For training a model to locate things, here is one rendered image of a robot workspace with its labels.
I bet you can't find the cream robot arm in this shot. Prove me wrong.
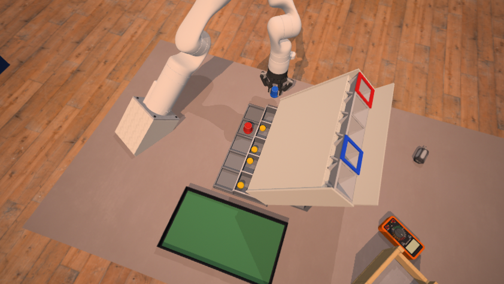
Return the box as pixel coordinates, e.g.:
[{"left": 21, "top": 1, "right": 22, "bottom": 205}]
[{"left": 143, "top": 0, "right": 302, "bottom": 116}]

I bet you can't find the blue funnel band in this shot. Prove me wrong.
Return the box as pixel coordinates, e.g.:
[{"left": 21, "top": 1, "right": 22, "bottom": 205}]
[{"left": 340, "top": 135, "right": 363, "bottom": 175}]

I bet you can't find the green tray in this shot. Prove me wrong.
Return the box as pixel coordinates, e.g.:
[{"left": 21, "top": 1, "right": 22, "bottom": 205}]
[{"left": 159, "top": 186, "right": 289, "bottom": 284}]

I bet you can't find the wooden crate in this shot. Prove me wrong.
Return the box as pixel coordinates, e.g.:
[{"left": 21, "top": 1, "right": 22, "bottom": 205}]
[{"left": 354, "top": 246, "right": 438, "bottom": 284}]

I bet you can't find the red funnel rim band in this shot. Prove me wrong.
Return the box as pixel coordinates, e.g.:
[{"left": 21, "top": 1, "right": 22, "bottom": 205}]
[{"left": 355, "top": 72, "right": 375, "bottom": 108}]

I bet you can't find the orange digital multimeter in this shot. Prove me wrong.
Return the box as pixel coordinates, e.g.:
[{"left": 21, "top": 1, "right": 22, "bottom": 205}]
[{"left": 378, "top": 216, "right": 424, "bottom": 260}]

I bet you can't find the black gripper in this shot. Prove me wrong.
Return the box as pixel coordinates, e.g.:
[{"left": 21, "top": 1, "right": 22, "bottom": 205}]
[{"left": 260, "top": 68, "right": 294, "bottom": 96}]

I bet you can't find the red plug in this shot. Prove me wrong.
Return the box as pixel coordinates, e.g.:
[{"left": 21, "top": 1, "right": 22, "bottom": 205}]
[{"left": 243, "top": 122, "right": 253, "bottom": 134}]

